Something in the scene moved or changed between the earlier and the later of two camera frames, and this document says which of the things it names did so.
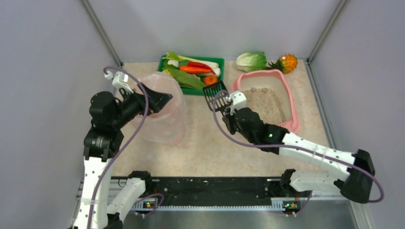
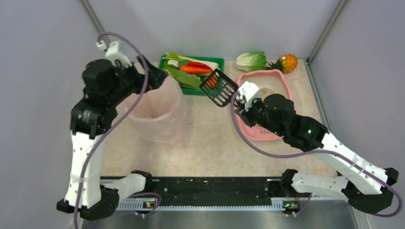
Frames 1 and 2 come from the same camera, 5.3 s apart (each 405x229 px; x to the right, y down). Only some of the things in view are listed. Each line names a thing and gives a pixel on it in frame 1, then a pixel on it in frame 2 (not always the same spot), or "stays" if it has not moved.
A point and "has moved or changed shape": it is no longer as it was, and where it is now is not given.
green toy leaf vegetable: (171, 66) stays
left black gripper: (147, 100) to (143, 75)
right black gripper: (234, 117) to (241, 107)
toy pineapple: (287, 63) stays
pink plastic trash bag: (167, 127) stays
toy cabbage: (252, 61) stays
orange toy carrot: (188, 69) stays
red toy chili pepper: (200, 65) stays
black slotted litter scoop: (209, 92) has moved or changed shape
